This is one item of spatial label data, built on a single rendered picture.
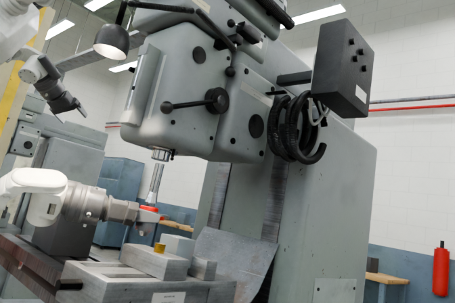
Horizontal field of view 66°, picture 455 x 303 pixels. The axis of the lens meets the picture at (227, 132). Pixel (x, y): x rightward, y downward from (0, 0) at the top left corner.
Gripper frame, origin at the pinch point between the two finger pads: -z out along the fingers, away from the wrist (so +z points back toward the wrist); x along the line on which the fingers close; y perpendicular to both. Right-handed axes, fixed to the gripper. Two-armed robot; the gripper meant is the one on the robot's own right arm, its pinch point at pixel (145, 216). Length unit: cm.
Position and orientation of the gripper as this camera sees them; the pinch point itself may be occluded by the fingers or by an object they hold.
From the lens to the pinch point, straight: 92.6
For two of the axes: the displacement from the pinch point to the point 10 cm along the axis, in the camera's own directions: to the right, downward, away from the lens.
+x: -3.8, 1.4, 9.1
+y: -2.0, 9.5, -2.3
